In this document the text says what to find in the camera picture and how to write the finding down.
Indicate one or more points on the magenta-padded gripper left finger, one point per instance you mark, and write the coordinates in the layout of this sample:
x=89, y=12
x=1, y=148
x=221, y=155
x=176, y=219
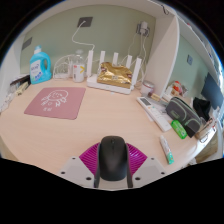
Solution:
x=87, y=160

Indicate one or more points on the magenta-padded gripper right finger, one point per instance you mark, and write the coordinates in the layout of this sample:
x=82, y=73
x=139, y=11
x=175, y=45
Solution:
x=137, y=160

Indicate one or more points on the black computer mouse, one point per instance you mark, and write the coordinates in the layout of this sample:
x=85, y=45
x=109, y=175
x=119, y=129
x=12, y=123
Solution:
x=113, y=158

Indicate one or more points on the pink printed mouse pad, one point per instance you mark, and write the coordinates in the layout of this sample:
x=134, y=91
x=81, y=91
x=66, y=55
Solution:
x=55, y=103

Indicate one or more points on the white and green tube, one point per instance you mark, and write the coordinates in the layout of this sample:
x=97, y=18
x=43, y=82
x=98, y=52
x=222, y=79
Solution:
x=166, y=150

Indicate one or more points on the small green pack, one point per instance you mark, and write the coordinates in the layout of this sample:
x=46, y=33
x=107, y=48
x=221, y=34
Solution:
x=179, y=129

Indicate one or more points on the grey green-trimmed pencil case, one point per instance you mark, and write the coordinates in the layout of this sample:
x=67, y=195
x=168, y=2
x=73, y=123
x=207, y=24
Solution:
x=181, y=113

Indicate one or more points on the small clear jar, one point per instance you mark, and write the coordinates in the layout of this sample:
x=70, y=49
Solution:
x=146, y=89

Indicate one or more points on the white router with antennas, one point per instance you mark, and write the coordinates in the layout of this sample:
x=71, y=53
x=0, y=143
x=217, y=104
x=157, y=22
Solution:
x=93, y=83

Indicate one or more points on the black cloth bag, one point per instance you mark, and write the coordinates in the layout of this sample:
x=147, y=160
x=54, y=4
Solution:
x=201, y=107

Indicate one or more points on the gold foil bag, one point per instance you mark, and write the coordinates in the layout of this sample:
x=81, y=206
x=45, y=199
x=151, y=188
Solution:
x=115, y=76

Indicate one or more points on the clear plastic bottle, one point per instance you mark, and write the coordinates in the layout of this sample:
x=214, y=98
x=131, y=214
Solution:
x=78, y=71

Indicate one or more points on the pale yellow small box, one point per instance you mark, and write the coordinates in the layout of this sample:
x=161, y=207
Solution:
x=22, y=88

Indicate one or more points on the black monitor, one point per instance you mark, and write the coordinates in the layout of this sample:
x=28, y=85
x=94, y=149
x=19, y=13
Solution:
x=211, y=91

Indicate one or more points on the blue detergent bottle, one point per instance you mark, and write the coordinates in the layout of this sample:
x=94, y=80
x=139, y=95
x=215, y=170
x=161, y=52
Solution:
x=40, y=68

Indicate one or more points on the stack of booklets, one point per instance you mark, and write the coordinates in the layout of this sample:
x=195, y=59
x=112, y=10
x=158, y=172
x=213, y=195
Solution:
x=20, y=80

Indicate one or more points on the white shelf unit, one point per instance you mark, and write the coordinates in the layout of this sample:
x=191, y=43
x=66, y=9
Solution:
x=163, y=56

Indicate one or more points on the grey blank wall plate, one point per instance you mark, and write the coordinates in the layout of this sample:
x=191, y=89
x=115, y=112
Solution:
x=27, y=43

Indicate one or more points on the white wall charger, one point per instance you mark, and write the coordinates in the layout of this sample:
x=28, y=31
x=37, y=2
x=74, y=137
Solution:
x=143, y=28

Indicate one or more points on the grey wall socket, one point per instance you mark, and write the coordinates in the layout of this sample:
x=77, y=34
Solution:
x=85, y=22

